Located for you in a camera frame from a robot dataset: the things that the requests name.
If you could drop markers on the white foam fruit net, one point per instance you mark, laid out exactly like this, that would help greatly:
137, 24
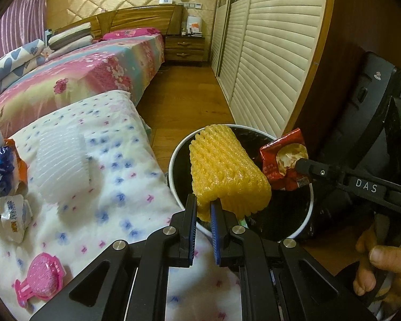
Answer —
61, 167

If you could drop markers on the white crumpled wrapper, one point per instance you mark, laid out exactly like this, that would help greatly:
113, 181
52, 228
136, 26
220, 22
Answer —
11, 217

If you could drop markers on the wooden headboard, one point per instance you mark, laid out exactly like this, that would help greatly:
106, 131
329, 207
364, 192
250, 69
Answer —
133, 16

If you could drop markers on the pink hairbrush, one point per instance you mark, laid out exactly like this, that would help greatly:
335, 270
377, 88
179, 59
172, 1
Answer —
43, 276

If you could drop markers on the bed with pink floral sheet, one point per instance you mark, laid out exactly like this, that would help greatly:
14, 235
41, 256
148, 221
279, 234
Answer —
87, 67

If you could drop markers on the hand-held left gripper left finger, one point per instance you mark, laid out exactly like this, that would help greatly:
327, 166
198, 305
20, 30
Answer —
190, 230

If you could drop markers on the white device on headboard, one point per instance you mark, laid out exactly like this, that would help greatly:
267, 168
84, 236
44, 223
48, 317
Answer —
166, 1

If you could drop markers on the blue and orange snack wrapper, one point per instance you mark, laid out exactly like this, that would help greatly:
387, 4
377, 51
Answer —
1, 174

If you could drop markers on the person's right hand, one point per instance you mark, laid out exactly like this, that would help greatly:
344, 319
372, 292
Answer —
391, 260

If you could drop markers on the white boxes on nightstand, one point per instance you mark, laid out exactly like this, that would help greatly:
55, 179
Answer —
193, 26

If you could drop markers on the red snack packet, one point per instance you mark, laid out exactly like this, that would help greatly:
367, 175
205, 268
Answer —
274, 170

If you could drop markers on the louvred wardrobe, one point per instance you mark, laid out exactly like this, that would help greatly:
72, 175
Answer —
270, 40

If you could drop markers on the stack of striped pillows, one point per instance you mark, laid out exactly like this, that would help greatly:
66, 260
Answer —
70, 38

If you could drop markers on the yellow foam fruit net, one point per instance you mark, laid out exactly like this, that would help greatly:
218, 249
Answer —
227, 167

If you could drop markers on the white bin with black bag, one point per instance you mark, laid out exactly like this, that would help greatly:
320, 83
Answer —
287, 214

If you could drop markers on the pink striped curtain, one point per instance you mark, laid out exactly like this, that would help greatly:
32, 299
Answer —
16, 20

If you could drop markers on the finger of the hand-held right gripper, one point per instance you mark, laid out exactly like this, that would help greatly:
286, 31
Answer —
320, 171

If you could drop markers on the pink floral pillow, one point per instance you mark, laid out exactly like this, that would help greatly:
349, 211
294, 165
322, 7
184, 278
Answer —
130, 33

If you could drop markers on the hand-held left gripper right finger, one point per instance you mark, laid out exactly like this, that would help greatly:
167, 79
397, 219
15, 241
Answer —
215, 235

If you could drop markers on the wooden nightstand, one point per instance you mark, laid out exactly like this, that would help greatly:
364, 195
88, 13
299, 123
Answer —
183, 48

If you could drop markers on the wall switch panel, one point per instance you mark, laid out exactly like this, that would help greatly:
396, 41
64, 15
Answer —
192, 5

